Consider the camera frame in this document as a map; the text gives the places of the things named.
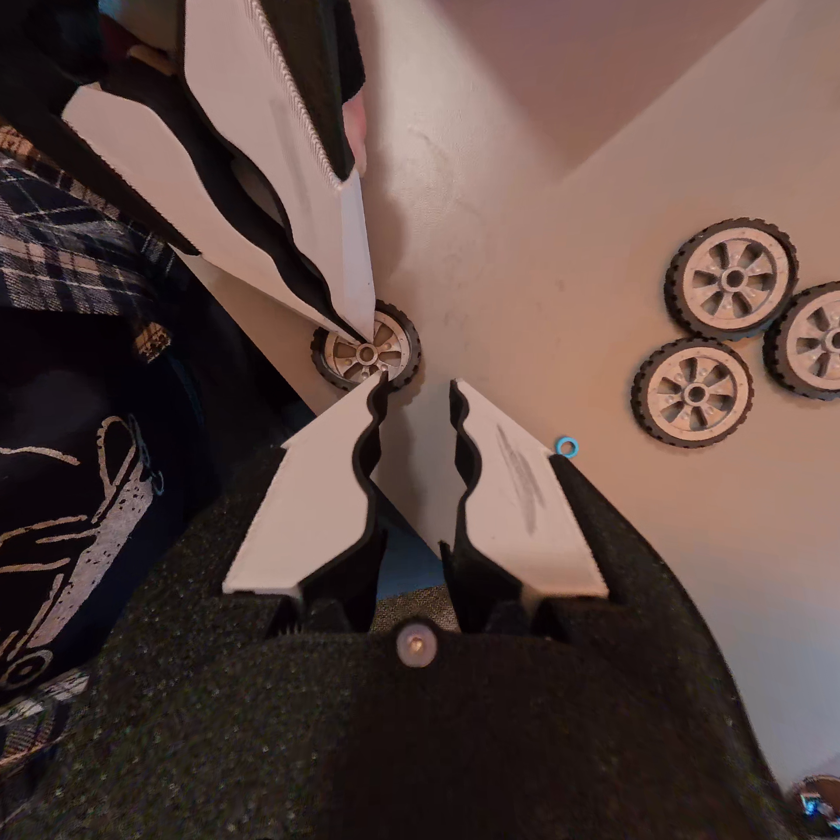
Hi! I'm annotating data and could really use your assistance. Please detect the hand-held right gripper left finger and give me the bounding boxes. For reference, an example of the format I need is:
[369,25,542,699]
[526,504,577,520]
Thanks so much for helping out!
[222,371,389,634]

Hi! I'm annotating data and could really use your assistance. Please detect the grey toy wheel black tyre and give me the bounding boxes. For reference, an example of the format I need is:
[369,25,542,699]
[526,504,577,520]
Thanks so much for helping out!
[664,218,800,342]
[630,338,754,450]
[310,301,422,393]
[763,282,840,401]

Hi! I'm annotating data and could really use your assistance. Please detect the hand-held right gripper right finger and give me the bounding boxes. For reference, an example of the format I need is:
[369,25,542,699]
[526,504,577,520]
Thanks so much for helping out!
[438,378,610,634]

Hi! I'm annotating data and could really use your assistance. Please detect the person's dark trousers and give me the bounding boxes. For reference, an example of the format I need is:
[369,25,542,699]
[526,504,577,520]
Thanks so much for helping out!
[375,518,442,595]

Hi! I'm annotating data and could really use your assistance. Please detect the person's plaid shirt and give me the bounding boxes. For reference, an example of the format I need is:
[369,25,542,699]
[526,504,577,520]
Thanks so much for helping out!
[0,125,198,772]

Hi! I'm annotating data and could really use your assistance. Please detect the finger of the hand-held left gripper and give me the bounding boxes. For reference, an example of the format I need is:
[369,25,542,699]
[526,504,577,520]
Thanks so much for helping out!
[61,85,361,343]
[176,0,378,339]

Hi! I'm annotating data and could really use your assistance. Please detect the person's left hand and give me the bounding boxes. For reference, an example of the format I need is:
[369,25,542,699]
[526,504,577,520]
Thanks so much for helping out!
[343,91,370,175]

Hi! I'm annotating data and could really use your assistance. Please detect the person's dark printed t-shirt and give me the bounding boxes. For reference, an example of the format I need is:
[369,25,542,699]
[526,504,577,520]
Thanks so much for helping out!
[0,308,316,697]

